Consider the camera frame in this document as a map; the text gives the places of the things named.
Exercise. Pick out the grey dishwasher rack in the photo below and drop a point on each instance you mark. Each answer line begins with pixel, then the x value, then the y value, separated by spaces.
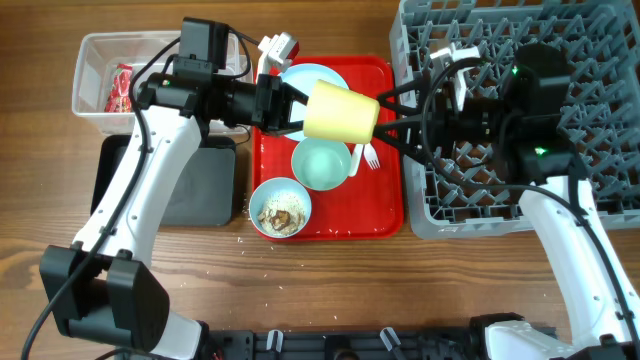
pixel 600 41

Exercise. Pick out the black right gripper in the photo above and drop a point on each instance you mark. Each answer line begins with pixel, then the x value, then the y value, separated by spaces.
pixel 438 125

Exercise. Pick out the black food waste tray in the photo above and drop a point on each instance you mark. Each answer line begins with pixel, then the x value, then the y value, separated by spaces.
pixel 203 195

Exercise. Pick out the light blue plate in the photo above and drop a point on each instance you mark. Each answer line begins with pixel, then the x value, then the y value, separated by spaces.
pixel 303 77

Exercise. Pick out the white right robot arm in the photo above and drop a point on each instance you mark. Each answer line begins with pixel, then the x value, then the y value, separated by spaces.
pixel 542 171

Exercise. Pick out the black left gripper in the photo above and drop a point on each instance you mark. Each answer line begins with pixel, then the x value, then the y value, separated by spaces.
pixel 272 108

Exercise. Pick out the clear plastic waste bin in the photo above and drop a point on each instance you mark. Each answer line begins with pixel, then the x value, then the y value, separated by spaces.
pixel 99 56

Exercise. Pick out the white plastic fork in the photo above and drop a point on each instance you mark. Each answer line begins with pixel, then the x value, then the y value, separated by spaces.
pixel 371 157

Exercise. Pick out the mint green bowl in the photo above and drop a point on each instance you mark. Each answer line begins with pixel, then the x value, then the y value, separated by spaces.
pixel 321 165

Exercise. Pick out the yellow plastic cup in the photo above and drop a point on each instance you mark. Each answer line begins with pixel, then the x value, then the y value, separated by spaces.
pixel 338 114

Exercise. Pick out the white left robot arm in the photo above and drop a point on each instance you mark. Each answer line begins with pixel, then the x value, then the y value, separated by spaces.
pixel 100 288

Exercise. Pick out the white plastic spoon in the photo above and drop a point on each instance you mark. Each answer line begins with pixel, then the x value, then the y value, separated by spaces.
pixel 355 159

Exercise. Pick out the rice and food scraps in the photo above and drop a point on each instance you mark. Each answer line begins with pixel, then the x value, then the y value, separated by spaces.
pixel 282 214

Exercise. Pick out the red snack wrapper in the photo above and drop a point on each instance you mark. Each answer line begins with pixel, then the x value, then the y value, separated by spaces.
pixel 118 99

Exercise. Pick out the light blue bowl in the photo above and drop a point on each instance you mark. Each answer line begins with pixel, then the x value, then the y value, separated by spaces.
pixel 275 185

